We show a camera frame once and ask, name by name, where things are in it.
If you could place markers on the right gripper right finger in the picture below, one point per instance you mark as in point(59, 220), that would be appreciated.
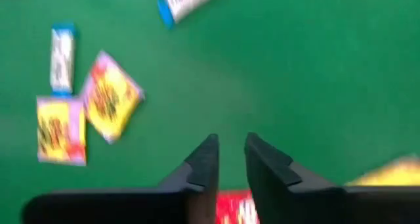
point(311, 204)

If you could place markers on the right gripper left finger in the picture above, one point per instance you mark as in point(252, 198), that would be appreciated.
point(131, 207)

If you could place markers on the red Skittles bag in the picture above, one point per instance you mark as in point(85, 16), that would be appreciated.
point(234, 207)

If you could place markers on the yellow Sour Patch Kids pack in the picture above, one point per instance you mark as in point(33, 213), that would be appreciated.
point(110, 97)
point(390, 174)
point(60, 132)

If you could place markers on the white blue Hershey's bar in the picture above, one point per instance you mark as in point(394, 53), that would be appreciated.
point(62, 59)
point(187, 0)

